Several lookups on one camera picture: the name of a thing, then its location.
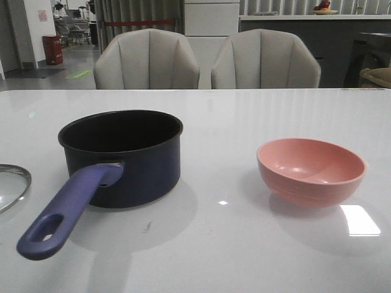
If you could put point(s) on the pink plastic bowl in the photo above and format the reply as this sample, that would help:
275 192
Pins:
310 173

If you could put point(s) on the glass lid purple knob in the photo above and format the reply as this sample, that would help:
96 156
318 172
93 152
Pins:
15 183

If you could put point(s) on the left grey upholstered chair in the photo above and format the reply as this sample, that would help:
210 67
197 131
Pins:
148 59

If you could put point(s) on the grey upholstered chair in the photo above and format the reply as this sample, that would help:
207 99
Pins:
148 59
265 59

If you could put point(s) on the right grey upholstered chair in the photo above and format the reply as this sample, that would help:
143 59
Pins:
265 59

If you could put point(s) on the white cabinet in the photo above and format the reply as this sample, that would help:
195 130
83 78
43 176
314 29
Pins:
207 24

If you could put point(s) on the red barrier belt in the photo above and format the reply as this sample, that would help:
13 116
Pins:
140 23

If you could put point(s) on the red trash bin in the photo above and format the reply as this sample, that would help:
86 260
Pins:
53 49

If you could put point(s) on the dark grey counter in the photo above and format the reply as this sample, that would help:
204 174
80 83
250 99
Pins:
329 38

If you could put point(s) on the fruit plate on counter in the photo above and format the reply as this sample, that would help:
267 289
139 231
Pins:
323 8

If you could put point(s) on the olive cushion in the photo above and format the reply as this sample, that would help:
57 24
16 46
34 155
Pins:
375 78

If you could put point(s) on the dark blue saucepan purple handle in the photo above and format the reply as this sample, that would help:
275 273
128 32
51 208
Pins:
118 159

